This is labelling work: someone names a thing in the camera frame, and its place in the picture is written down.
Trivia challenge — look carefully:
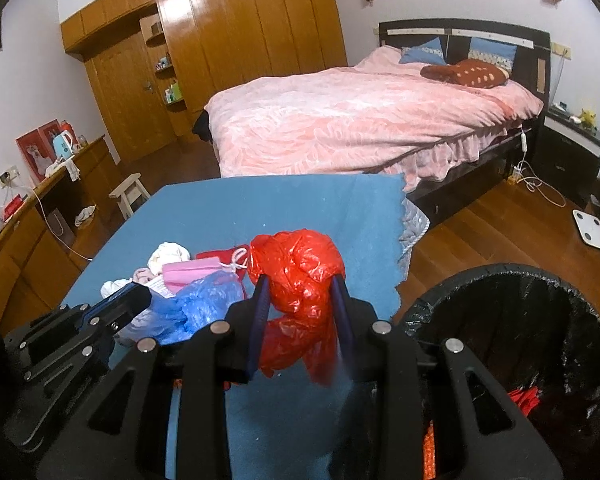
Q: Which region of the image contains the wooden door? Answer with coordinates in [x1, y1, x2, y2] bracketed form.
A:
[92, 35, 178, 163]

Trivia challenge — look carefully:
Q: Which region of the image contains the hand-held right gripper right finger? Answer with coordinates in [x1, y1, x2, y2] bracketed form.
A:
[329, 276, 564, 480]

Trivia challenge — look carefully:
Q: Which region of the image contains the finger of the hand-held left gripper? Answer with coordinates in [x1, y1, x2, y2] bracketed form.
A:
[79, 283, 153, 335]

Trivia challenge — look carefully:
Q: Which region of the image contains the light blue kettle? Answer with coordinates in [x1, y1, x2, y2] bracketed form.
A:
[52, 130, 78, 161]

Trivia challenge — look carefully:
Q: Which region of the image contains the bed with pink blanket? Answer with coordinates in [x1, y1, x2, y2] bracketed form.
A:
[204, 45, 545, 193]

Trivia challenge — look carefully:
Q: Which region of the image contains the white crumpled cloth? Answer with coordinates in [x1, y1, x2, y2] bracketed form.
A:
[147, 241, 191, 271]

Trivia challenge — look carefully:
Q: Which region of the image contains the black-lined trash bin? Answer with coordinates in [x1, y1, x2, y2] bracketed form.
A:
[395, 262, 600, 480]

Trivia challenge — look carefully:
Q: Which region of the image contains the red cloth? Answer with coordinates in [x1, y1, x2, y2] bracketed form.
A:
[196, 245, 251, 273]

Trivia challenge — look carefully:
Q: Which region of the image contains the white cloth bundle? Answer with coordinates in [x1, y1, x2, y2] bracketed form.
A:
[74, 204, 98, 228]

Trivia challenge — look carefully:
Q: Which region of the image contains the red wrapper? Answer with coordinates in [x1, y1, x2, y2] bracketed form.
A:
[507, 385, 541, 416]

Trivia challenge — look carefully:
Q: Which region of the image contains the white bathroom scale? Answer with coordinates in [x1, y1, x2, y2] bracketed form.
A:
[572, 207, 600, 252]

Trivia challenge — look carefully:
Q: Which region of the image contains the red gift box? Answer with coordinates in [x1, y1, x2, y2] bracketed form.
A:
[39, 119, 63, 156]
[16, 129, 56, 183]

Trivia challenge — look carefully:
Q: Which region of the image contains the blue blanket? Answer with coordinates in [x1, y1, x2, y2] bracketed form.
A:
[60, 174, 407, 480]

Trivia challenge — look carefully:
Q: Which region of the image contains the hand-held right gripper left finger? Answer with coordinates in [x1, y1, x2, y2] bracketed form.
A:
[37, 275, 272, 480]

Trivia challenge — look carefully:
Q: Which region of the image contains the white printed wrapper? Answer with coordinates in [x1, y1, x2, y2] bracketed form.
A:
[132, 267, 173, 300]

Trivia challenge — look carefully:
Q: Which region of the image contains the black nightstand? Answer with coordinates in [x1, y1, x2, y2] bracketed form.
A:
[532, 105, 600, 206]

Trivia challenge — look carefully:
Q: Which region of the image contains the red plastic bag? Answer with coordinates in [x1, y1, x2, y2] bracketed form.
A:
[247, 229, 346, 387]

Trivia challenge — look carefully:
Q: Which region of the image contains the red dotted pillow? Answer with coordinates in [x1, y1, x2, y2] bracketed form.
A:
[420, 58, 511, 90]

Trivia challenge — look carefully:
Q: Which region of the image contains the dark wooden bed frame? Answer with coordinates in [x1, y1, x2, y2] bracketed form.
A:
[377, 19, 553, 226]

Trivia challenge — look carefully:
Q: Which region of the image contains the thin white charging cable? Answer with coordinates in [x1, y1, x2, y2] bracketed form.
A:
[32, 192, 93, 262]

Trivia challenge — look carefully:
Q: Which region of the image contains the white wooden stool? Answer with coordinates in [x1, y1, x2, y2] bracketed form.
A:
[109, 172, 151, 221]

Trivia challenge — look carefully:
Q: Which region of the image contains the blue plastic bag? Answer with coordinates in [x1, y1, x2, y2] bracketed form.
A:
[120, 271, 246, 346]

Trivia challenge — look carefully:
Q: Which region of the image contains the black cloth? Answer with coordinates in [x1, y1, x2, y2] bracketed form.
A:
[191, 110, 216, 143]

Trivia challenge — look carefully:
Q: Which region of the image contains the wooden wardrobe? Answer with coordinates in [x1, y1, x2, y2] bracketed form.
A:
[60, 0, 351, 148]

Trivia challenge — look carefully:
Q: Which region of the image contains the blue pillow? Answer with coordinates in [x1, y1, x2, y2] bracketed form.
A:
[467, 37, 518, 68]
[399, 37, 446, 65]

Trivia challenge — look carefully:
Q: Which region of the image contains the grey paper bag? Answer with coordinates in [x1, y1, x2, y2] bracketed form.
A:
[44, 207, 76, 248]

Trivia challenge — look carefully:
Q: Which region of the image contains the white power cable with switch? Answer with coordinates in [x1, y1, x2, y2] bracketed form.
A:
[507, 130, 567, 208]

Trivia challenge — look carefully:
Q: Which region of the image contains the wooden sideboard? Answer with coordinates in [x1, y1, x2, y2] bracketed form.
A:
[0, 135, 123, 341]

